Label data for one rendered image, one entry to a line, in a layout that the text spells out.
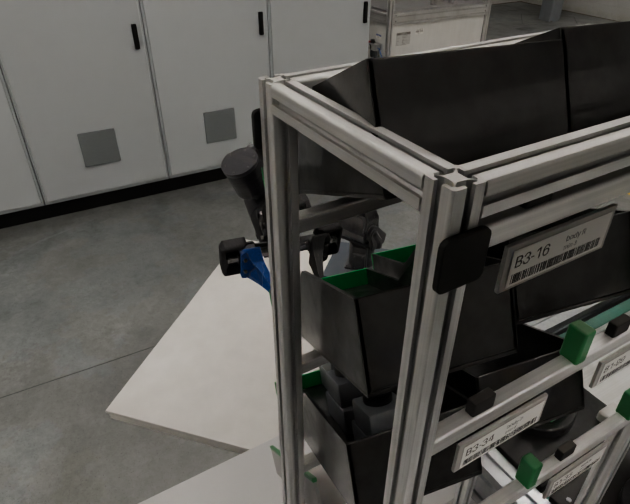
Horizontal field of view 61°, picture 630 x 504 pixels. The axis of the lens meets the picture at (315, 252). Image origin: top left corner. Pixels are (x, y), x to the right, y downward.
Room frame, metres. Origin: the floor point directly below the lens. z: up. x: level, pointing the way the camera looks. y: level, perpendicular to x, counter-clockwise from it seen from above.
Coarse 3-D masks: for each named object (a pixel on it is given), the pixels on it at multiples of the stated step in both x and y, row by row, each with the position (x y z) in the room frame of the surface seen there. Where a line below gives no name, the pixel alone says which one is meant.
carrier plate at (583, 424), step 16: (592, 400) 0.67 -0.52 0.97; (576, 416) 0.64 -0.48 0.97; (592, 416) 0.64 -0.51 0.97; (576, 432) 0.60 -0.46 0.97; (496, 448) 0.58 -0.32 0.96; (512, 448) 0.57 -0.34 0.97; (528, 448) 0.57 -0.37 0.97; (544, 448) 0.57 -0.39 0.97; (592, 448) 0.57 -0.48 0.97; (512, 464) 0.54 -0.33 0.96
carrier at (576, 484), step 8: (624, 464) 0.54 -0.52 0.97; (584, 472) 0.52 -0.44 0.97; (616, 472) 0.52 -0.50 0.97; (624, 472) 0.52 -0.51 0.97; (576, 480) 0.51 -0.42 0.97; (584, 480) 0.51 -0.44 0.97; (616, 480) 0.51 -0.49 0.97; (624, 480) 0.51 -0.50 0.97; (568, 488) 0.49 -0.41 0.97; (576, 488) 0.49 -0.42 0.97; (608, 488) 0.49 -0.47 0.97; (616, 488) 0.49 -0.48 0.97; (624, 488) 0.48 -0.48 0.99; (552, 496) 0.48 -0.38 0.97; (560, 496) 0.48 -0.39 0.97; (568, 496) 0.48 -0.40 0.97; (576, 496) 0.48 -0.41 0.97; (608, 496) 0.48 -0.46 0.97; (616, 496) 0.48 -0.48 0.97; (624, 496) 0.47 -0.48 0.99
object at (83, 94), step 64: (0, 0) 3.01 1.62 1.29; (64, 0) 3.15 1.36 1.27; (128, 0) 3.31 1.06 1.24; (0, 64) 2.98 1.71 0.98; (64, 64) 3.11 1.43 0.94; (128, 64) 3.28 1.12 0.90; (64, 128) 3.07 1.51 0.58; (128, 128) 3.24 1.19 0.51; (64, 192) 3.02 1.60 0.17; (128, 192) 3.23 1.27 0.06
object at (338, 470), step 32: (320, 384) 0.51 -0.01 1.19; (320, 416) 0.34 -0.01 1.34; (448, 416) 0.32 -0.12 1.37; (320, 448) 0.34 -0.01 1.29; (352, 448) 0.28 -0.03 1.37; (384, 448) 0.29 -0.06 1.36; (448, 448) 0.30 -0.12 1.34; (352, 480) 0.27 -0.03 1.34; (384, 480) 0.28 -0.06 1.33; (448, 480) 0.29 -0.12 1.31
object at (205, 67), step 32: (160, 0) 3.39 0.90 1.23; (192, 0) 3.49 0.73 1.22; (224, 0) 3.58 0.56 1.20; (256, 0) 3.68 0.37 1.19; (160, 32) 3.38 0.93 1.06; (192, 32) 3.47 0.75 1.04; (224, 32) 3.57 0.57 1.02; (256, 32) 3.67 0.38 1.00; (160, 64) 3.37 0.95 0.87; (192, 64) 3.46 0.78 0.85; (224, 64) 3.56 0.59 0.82; (256, 64) 3.67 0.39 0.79; (160, 96) 3.35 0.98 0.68; (192, 96) 3.45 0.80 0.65; (224, 96) 3.55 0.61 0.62; (256, 96) 3.66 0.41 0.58; (160, 128) 3.37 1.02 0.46; (192, 128) 3.44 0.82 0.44; (224, 128) 3.53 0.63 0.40; (192, 160) 3.42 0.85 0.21
